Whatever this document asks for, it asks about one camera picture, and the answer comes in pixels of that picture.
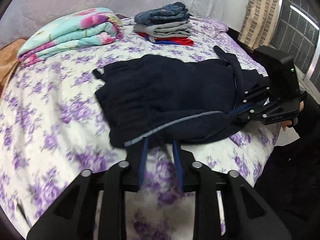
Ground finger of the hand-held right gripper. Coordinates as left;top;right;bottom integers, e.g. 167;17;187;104
243;83;273;103
228;99;278;125

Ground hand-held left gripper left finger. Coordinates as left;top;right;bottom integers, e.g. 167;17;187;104
27;137;151;240

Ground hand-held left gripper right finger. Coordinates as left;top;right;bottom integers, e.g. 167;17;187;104
172;140;292;240

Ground dark navy pants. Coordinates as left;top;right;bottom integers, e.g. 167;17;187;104
92;45;272;149

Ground person's right hand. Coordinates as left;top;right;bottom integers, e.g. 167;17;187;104
282;101;304;132

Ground metal window grille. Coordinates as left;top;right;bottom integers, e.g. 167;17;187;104
271;0;320;82

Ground white paper sheet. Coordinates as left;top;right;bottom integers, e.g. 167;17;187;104
277;125;301;146

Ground beige striped curtain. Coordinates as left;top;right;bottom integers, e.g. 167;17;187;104
237;0;284;47

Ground person's dark clothing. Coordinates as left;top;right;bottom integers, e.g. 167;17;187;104
250;90;320;233

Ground folded red garment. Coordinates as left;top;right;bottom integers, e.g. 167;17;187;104
138;32;195;47

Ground purple floral bed sheet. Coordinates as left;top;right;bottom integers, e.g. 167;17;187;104
0;16;281;240

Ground folded grey garment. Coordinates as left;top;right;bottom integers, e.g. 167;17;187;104
133;21;193;39

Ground folded blue patterned garment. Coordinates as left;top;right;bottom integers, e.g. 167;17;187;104
134;2;191;27

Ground folded floral blanket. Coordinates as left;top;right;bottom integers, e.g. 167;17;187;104
17;7;124;63

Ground brown cloth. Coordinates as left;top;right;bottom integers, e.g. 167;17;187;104
0;38;20;92

